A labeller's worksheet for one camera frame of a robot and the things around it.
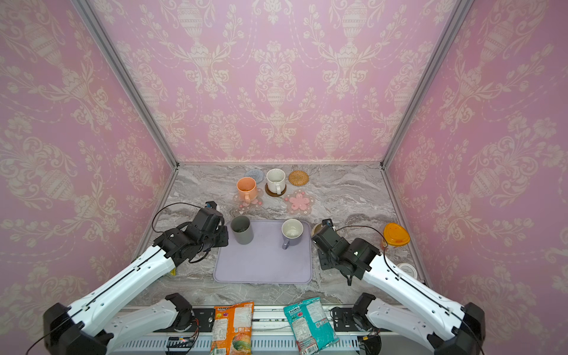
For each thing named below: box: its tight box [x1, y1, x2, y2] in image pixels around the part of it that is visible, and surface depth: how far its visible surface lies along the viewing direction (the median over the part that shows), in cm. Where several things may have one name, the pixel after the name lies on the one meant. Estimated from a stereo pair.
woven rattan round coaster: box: [287, 170, 310, 187], surface depth 118 cm
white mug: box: [266, 167, 286, 195], surface depth 105 cm
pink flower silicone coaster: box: [284, 189, 316, 216], surface depth 108 cm
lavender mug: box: [281, 218, 304, 250], surface depth 90 cm
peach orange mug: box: [235, 176, 259, 204], surface depth 102 cm
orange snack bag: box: [210, 301, 255, 355], surface depth 72 cm
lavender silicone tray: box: [213, 220, 313, 284], surface depth 87 cm
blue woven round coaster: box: [244, 168, 265, 184], surface depth 119 cm
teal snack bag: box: [283, 296, 340, 355], surface depth 73 cm
